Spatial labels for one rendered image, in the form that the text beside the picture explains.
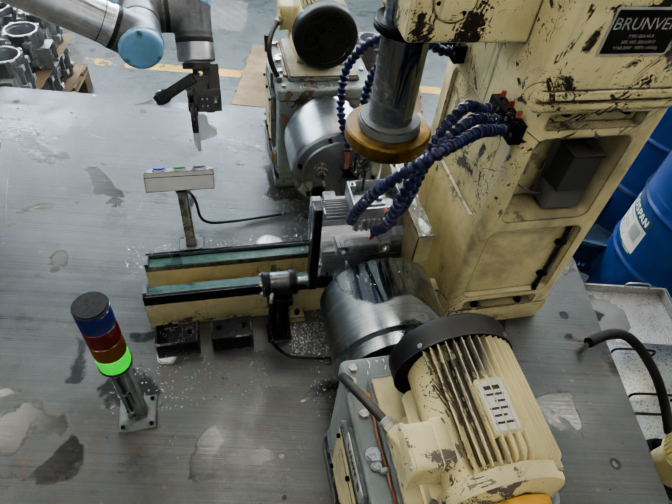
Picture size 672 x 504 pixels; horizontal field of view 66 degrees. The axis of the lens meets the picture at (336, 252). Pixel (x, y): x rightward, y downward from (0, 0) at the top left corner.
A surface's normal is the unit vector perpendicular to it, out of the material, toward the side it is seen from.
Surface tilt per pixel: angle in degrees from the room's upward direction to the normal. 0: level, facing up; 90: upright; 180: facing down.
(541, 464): 22
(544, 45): 90
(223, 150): 0
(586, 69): 90
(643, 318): 0
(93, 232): 0
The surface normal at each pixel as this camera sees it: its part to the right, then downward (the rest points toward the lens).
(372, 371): 0.09, -0.66
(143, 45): 0.34, 0.75
